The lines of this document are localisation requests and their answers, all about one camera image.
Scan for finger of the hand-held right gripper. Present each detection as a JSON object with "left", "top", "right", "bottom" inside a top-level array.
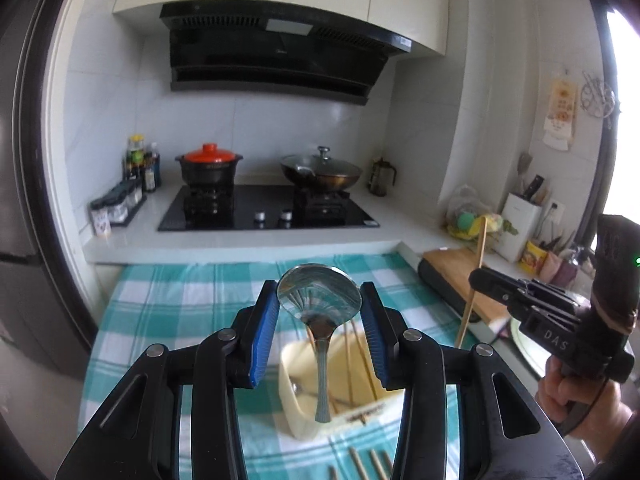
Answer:
[
  {"left": 469, "top": 280, "right": 538, "bottom": 315},
  {"left": 470, "top": 267, "right": 533, "bottom": 293}
]

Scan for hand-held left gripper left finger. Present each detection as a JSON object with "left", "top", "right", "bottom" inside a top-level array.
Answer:
[{"left": 55, "top": 280, "right": 281, "bottom": 480}]

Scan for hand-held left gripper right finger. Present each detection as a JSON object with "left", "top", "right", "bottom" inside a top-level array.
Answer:
[{"left": 360, "top": 281, "right": 583, "bottom": 480}]

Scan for metal spoon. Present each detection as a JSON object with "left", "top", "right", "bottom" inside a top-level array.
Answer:
[
  {"left": 290, "top": 382, "right": 351, "bottom": 408},
  {"left": 276, "top": 263, "right": 363, "bottom": 423}
]

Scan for cream plastic utensil box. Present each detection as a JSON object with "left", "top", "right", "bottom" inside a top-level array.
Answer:
[{"left": 278, "top": 332, "right": 406, "bottom": 441}]

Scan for row of wooden chopsticks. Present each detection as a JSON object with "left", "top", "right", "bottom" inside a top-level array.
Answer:
[{"left": 327, "top": 447, "right": 396, "bottom": 480}]

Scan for person's right forearm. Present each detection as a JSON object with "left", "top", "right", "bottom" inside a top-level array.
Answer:
[{"left": 582, "top": 425, "right": 640, "bottom": 480}]

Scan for person's right hand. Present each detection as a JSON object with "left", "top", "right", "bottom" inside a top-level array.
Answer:
[{"left": 536, "top": 355, "right": 635, "bottom": 442}]

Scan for wooden cutting board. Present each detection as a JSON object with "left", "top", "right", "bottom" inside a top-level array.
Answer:
[{"left": 424, "top": 247, "right": 511, "bottom": 325}]

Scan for yellow packet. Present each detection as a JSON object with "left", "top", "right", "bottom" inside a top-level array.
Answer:
[{"left": 519, "top": 240, "right": 546, "bottom": 273}]

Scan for white knife block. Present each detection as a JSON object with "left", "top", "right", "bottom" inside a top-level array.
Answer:
[{"left": 495, "top": 192, "right": 543, "bottom": 262}]

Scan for black rolled mat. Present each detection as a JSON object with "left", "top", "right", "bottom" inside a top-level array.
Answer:
[{"left": 416, "top": 255, "right": 488, "bottom": 322}]

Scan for pink cup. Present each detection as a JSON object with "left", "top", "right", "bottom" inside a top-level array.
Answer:
[{"left": 540, "top": 252, "right": 563, "bottom": 281}]

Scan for plastic bag with sponges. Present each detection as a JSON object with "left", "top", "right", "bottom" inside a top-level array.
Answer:
[{"left": 446, "top": 185, "right": 507, "bottom": 241}]

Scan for purple cup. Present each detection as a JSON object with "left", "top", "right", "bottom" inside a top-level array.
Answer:
[{"left": 555, "top": 257, "right": 581, "bottom": 286}]

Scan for kitchen spatula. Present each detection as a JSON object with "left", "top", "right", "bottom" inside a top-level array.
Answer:
[{"left": 517, "top": 152, "right": 533, "bottom": 196}]

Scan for teal plaid tablecloth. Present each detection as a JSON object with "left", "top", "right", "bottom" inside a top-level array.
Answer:
[{"left": 80, "top": 252, "right": 501, "bottom": 480}]

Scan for black gas cooktop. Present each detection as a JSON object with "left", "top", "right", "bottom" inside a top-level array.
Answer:
[{"left": 157, "top": 183, "right": 381, "bottom": 232}]

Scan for french press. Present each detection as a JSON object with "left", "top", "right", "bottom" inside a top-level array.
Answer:
[{"left": 369, "top": 157, "right": 397, "bottom": 197}]

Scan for dark wok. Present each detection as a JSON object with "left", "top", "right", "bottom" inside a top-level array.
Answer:
[{"left": 280, "top": 155, "right": 363, "bottom": 192}]

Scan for black clay pot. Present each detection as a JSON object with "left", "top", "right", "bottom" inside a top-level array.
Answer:
[{"left": 175, "top": 152, "right": 241, "bottom": 187}]

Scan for glass wok lid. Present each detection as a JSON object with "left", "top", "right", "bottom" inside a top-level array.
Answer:
[{"left": 287, "top": 146, "right": 358, "bottom": 172}]

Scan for red pot lid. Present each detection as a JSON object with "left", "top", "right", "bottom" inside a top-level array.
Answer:
[{"left": 184, "top": 143, "right": 233, "bottom": 164}]

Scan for row of spice jars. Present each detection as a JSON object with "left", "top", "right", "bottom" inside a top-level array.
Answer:
[{"left": 90, "top": 180, "right": 148, "bottom": 236}]

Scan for window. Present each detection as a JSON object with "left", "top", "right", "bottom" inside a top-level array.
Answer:
[{"left": 600, "top": 5, "right": 640, "bottom": 221}]

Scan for grey refrigerator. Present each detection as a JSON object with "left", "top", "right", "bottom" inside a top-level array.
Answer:
[{"left": 0, "top": 0, "right": 93, "bottom": 381}]

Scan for black range hood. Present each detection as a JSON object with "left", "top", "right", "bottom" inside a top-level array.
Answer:
[{"left": 160, "top": 1, "right": 413, "bottom": 107}]

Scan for black handled knife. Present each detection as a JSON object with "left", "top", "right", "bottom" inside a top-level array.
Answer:
[{"left": 525, "top": 175, "right": 546, "bottom": 206}]

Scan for wall calendar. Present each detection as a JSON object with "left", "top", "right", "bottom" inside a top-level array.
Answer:
[{"left": 542, "top": 75, "right": 578, "bottom": 151}]

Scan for metal wire wall rack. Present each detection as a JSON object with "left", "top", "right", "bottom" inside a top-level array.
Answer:
[{"left": 580, "top": 72, "right": 616, "bottom": 118}]

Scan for black door frame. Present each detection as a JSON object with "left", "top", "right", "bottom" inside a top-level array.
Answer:
[{"left": 12, "top": 0, "right": 101, "bottom": 346}]

